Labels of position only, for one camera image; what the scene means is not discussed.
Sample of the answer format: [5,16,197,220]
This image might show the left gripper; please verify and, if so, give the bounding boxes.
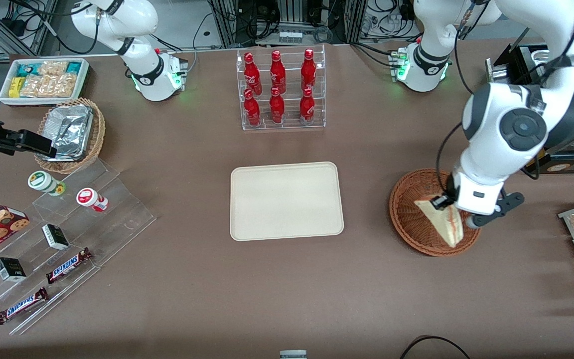
[430,171,506,216]

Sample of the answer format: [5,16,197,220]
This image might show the triangular sandwich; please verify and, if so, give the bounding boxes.
[414,199,465,249]

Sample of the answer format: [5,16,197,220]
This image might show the brown wicker basket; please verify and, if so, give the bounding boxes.
[389,168,483,257]

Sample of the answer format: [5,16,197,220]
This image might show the light wicker basket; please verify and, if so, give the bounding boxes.
[34,98,106,175]

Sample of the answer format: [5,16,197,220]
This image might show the beige plastic tray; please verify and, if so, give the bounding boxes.
[230,162,344,242]

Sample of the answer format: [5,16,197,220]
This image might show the aluminium foil containers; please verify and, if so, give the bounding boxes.
[42,104,94,162]

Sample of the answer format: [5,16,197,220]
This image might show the green lid yogurt bottle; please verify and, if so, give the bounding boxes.
[28,171,66,197]

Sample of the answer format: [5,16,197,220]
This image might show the large rice cracker bag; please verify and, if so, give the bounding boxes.
[20,73,79,98]

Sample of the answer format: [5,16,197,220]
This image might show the small rice cracker bag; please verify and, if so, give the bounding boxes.
[38,61,69,77]

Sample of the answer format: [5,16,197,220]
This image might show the red lid yogurt bottle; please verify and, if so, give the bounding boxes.
[76,187,110,213]

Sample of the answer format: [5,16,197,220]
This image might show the white rectangular snack bin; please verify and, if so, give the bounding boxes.
[0,58,90,107]

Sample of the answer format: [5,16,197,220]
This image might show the small black carton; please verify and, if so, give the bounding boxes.
[0,257,27,283]
[42,224,70,251]

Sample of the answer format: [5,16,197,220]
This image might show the clear acrylic stepped display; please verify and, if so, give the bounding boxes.
[0,159,157,336]

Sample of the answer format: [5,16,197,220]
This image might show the snickers chocolate bar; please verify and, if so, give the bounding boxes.
[0,287,49,326]
[45,247,93,285]

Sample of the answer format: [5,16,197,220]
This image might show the red cola bottle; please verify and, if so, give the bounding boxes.
[244,89,262,127]
[301,48,316,92]
[270,50,287,94]
[299,87,315,125]
[244,52,263,95]
[269,87,286,124]

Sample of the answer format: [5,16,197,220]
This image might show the clear acrylic bottle rack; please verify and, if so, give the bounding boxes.
[236,45,326,131]

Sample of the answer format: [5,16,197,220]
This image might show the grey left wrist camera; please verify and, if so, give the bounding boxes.
[466,192,525,229]

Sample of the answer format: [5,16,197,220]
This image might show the black looped cable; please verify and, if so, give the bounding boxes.
[399,335,472,359]

